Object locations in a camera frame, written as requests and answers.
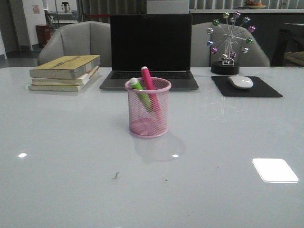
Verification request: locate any green highlighter pen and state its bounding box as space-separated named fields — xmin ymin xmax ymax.
xmin=130 ymin=77 xmax=152 ymax=112

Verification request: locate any pink highlighter pen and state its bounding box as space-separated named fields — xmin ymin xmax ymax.
xmin=141 ymin=66 xmax=160 ymax=114

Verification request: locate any pink mesh pen holder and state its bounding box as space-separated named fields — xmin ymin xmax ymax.
xmin=125 ymin=77 xmax=171 ymax=138

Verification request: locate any dark grey laptop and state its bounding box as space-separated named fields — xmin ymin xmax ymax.
xmin=100 ymin=13 xmax=199 ymax=91

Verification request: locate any middle cream book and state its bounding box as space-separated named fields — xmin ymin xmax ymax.
xmin=32 ymin=66 xmax=99 ymax=86

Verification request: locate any cream book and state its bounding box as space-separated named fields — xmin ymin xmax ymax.
xmin=32 ymin=66 xmax=99 ymax=86
xmin=28 ymin=71 xmax=99 ymax=92

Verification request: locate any bottom cream book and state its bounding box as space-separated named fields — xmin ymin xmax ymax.
xmin=28 ymin=71 xmax=99 ymax=92

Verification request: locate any right grey armchair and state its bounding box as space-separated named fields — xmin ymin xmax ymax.
xmin=190 ymin=22 xmax=270 ymax=67

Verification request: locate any grey armchair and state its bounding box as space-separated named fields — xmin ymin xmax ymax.
xmin=190 ymin=22 xmax=270 ymax=67
xmin=38 ymin=21 xmax=112 ymax=67

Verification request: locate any white computer mouse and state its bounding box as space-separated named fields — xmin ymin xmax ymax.
xmin=228 ymin=75 xmax=254 ymax=89

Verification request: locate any top yellow book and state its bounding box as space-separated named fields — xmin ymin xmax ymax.
xmin=29 ymin=55 xmax=100 ymax=79

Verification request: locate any left grey armchair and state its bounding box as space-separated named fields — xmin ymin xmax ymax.
xmin=38 ymin=21 xmax=112 ymax=67

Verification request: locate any ferris wheel desk toy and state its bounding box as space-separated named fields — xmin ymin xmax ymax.
xmin=206 ymin=11 xmax=254 ymax=75

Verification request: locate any black mouse pad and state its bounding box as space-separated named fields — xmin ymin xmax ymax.
xmin=211 ymin=76 xmax=283 ymax=98

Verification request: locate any red trash bin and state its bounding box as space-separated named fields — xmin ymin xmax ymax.
xmin=36 ymin=25 xmax=51 ymax=48

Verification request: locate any fruit bowl on counter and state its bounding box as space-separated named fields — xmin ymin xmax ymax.
xmin=244 ymin=0 xmax=267 ymax=10

